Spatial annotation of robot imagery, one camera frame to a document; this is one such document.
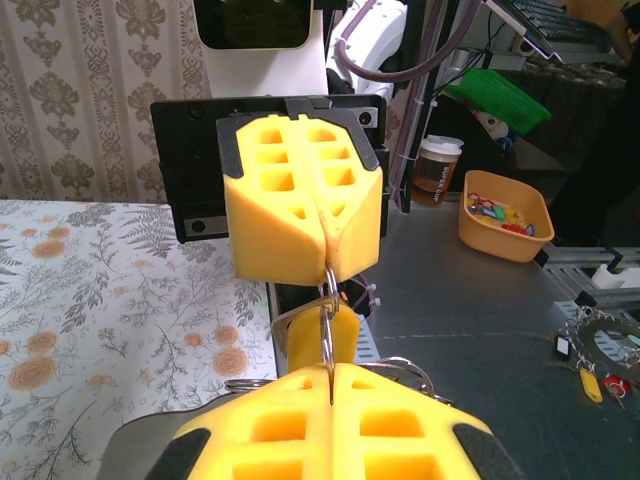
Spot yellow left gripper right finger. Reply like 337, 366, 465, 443
331, 362, 522, 480

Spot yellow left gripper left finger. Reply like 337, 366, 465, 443
143, 363, 334, 480

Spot keys with tags pile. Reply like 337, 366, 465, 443
553, 304, 640, 389

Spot coffee cup with brown sleeve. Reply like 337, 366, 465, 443
412, 133, 465, 206

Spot orange plastic bin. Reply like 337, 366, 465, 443
458, 169, 555, 264

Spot colourful toy figure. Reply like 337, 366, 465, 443
467, 102, 514, 151

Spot green plastic basket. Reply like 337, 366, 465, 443
444, 68, 553, 136

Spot yellow key tag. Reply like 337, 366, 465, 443
578, 367, 605, 404

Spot red key tag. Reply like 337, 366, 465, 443
602, 372, 633, 398

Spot person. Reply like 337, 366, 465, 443
547, 0, 640, 249

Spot white plastic block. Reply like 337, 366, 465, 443
591, 261, 640, 290

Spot black keyboard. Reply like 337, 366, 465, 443
482, 0, 626, 64

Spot slotted grey cable tray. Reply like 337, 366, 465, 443
355, 313, 390, 362

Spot black vertical post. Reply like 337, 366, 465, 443
389, 0, 439, 214

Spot aluminium extrusion rail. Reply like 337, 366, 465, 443
539, 242, 640, 321

